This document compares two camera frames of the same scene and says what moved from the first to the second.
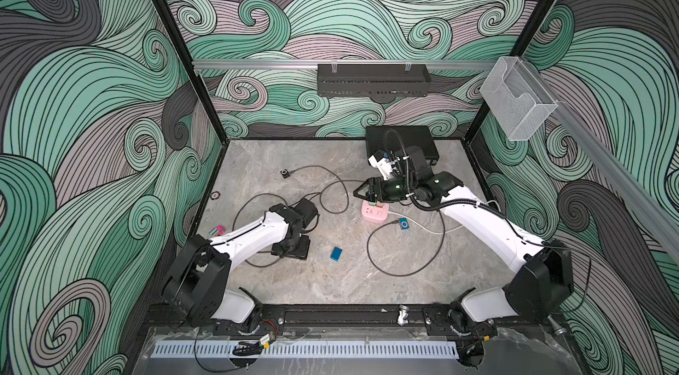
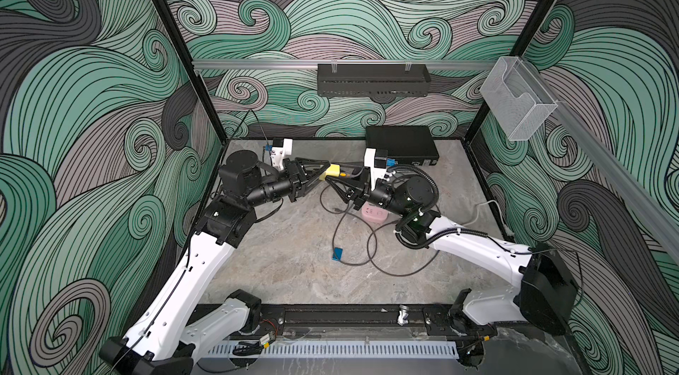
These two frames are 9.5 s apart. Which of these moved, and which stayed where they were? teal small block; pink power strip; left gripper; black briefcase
Moved: left gripper
Stayed: teal small block; black briefcase; pink power strip
